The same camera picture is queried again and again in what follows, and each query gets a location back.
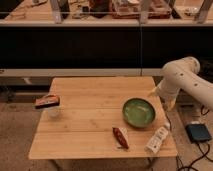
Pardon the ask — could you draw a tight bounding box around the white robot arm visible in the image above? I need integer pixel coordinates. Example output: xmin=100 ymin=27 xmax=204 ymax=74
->
xmin=149 ymin=57 xmax=213 ymax=111

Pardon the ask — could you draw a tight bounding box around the green ceramic bowl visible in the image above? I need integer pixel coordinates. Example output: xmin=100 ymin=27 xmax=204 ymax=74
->
xmin=122 ymin=98 xmax=156 ymax=128

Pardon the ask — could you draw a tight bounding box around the wooden folding table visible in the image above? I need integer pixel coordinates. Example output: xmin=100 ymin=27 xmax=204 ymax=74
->
xmin=27 ymin=76 xmax=179 ymax=171

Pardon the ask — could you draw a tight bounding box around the black power box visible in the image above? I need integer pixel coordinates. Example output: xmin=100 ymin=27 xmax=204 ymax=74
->
xmin=185 ymin=124 xmax=212 ymax=143

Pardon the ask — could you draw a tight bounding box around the black cable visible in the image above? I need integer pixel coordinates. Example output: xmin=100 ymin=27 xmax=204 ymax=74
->
xmin=175 ymin=141 xmax=213 ymax=171

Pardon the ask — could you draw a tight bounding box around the clear plastic cup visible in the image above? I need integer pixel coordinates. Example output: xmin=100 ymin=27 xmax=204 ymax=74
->
xmin=46 ymin=106 xmax=60 ymax=117

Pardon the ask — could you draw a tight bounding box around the long workbench shelf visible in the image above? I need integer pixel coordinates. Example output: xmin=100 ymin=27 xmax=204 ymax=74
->
xmin=0 ymin=0 xmax=213 ymax=79

